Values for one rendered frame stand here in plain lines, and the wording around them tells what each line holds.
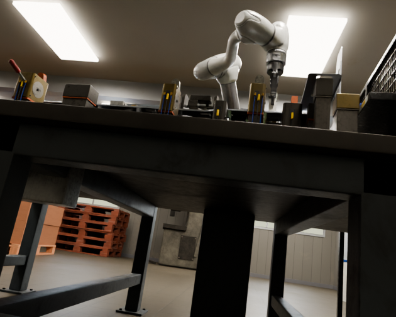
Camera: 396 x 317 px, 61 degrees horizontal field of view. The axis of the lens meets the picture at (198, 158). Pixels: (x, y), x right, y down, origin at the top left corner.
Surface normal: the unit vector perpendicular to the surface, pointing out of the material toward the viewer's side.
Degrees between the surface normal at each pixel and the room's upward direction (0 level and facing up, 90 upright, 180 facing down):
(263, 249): 90
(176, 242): 90
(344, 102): 90
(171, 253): 90
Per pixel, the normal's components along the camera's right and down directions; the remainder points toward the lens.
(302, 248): -0.10, -0.27
